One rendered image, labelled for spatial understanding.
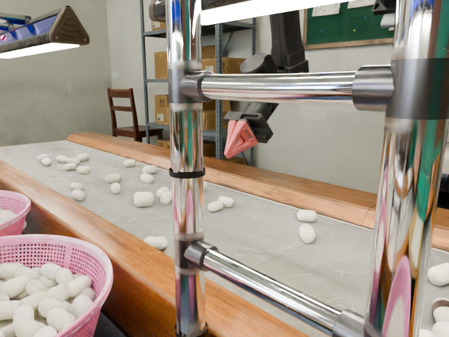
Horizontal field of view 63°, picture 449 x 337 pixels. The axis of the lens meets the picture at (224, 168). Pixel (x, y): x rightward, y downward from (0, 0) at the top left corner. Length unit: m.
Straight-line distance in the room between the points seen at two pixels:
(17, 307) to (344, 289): 0.34
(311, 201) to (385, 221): 0.51
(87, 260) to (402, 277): 0.38
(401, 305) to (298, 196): 0.52
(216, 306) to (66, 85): 4.89
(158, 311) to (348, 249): 0.27
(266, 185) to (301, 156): 2.26
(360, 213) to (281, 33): 0.41
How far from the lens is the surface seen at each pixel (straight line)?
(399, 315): 0.18
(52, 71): 5.10
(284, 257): 0.50
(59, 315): 0.41
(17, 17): 1.06
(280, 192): 0.71
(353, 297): 0.43
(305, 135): 2.95
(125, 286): 0.44
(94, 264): 0.47
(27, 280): 0.49
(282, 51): 0.84
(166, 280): 0.40
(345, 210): 0.64
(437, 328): 0.39
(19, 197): 0.74
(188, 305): 0.30
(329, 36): 2.83
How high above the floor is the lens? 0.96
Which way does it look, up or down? 13 degrees down
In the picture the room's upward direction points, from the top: straight up
